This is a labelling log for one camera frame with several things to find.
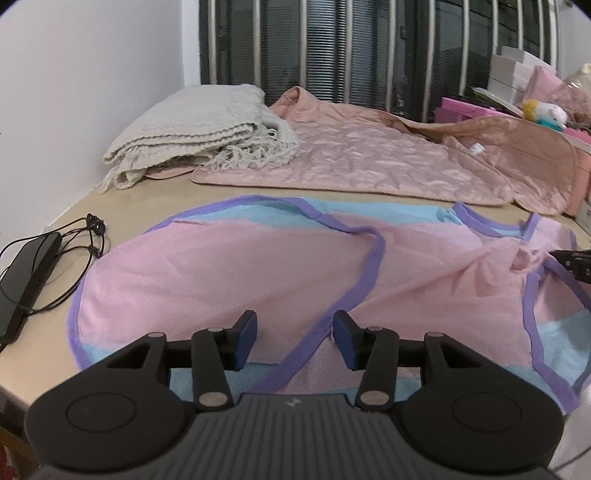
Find black flat device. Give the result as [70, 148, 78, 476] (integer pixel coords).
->
[0, 232, 64, 354]

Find metal window bars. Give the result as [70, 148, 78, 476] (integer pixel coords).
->
[199, 0, 563, 124]

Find pink pillow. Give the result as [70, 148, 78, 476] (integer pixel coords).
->
[530, 65, 591, 118]

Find black wired earphones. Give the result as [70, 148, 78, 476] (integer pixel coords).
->
[0, 213, 110, 320]

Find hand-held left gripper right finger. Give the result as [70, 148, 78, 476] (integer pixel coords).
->
[332, 310, 485, 412]

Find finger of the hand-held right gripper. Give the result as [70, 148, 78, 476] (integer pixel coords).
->
[549, 249, 591, 283]

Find pink garment with purple trim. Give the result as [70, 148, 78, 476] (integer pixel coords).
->
[67, 195, 591, 416]

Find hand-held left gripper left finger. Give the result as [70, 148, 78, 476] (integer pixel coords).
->
[106, 310, 258, 412]

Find yellow and white plush toy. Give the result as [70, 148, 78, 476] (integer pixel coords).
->
[522, 98, 570, 133]

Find cream knitted fringed blanket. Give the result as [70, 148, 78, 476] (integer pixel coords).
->
[98, 83, 302, 193]

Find stack of white boxes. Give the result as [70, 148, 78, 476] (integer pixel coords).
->
[487, 45, 558, 94]

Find pink quilted jacket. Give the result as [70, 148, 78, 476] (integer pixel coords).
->
[145, 86, 591, 219]

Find pink flat box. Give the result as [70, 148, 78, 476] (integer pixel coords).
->
[434, 96, 519, 123]

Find flat plastic-wrapped packet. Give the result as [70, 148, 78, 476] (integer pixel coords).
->
[471, 86, 527, 116]

